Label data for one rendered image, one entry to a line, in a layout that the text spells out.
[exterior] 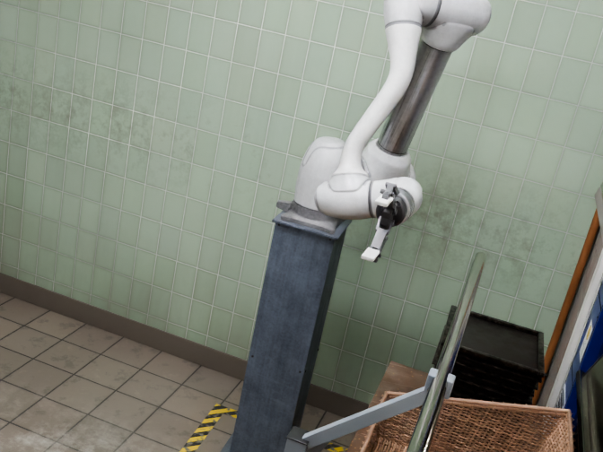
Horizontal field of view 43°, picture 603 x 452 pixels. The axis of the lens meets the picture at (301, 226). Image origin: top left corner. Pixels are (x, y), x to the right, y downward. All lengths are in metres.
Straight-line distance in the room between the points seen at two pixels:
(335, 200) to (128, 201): 1.52
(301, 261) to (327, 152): 0.36
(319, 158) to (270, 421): 0.95
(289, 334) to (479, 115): 1.05
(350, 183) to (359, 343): 1.27
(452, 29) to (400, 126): 0.35
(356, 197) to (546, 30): 1.08
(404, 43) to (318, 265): 0.76
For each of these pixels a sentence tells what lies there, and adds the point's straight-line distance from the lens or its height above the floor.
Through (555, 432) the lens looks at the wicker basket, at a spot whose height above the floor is 0.79.
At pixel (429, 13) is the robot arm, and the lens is 2.18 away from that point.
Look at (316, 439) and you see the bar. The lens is 1.48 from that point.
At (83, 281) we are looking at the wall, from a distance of 3.66.
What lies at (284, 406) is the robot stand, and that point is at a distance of 2.68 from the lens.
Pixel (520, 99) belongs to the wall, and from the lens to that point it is 2.83.
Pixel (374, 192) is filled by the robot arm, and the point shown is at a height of 1.25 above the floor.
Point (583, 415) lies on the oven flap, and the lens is 1.89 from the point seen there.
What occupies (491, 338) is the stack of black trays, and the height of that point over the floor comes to 0.87.
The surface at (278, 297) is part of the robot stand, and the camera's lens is 2.51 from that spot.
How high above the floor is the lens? 1.80
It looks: 19 degrees down
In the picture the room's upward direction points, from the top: 12 degrees clockwise
